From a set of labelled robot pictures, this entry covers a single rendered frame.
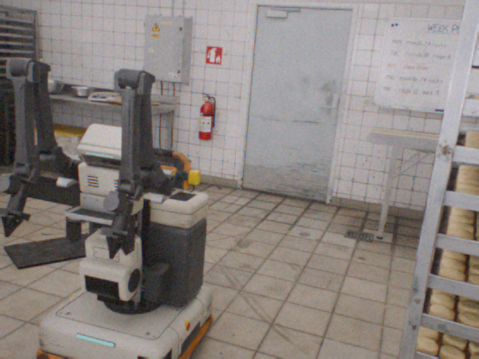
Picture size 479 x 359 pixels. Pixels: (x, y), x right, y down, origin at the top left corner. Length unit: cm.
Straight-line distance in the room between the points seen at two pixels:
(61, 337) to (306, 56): 388
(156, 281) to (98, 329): 32
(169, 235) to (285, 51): 345
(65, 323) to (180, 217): 68
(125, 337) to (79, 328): 21
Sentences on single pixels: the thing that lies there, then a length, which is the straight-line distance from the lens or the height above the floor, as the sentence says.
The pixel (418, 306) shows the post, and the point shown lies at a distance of 109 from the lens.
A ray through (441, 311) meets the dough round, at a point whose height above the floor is 97.
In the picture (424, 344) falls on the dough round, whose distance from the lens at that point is 121.
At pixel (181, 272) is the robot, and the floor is 48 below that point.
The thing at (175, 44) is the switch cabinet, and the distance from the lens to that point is 557.
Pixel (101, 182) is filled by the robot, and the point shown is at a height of 93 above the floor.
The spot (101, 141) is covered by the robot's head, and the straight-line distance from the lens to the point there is 197.
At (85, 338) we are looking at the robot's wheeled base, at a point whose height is 25.
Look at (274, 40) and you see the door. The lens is 540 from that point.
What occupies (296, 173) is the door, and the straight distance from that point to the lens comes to 543.
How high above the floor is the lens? 146
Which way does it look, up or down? 14 degrees down
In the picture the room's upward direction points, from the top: 5 degrees clockwise
